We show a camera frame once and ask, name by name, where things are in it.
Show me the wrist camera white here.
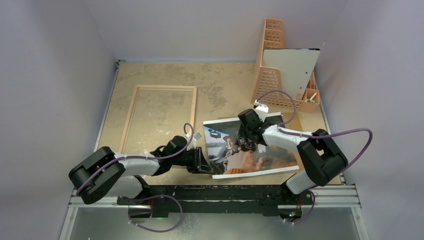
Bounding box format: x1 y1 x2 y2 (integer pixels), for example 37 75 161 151
185 132 202 142
253 101 269 122

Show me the brown cardboard backing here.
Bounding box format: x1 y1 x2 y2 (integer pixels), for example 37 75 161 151
281 112 303 132

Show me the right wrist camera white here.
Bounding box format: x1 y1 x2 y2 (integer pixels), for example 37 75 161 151
253 101 269 122

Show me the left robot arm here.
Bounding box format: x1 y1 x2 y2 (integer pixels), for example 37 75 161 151
68 135 213 205

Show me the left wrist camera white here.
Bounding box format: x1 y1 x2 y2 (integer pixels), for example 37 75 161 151
185 132 202 142

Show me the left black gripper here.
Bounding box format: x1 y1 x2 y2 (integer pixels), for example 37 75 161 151
171 146 213 173

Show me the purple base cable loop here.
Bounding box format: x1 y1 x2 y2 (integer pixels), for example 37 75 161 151
128 193 185 233

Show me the printed photo of driver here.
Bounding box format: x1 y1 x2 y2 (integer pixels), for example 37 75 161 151
203 117 300 179

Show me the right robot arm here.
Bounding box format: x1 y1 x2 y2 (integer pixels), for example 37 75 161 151
238 107 348 204

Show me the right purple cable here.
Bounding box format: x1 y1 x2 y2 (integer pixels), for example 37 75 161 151
253 90 374 173

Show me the white wooden picture frame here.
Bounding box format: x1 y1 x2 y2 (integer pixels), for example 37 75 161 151
118 84 198 153

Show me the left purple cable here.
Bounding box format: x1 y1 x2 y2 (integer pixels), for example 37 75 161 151
76 123 195 197

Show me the white board sheet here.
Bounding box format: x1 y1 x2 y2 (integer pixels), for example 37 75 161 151
262 48 321 100

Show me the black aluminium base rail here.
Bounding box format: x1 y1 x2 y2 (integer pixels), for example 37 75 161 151
69 185 360 220

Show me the white marker pen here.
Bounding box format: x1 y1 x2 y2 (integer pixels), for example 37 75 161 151
308 92 317 103

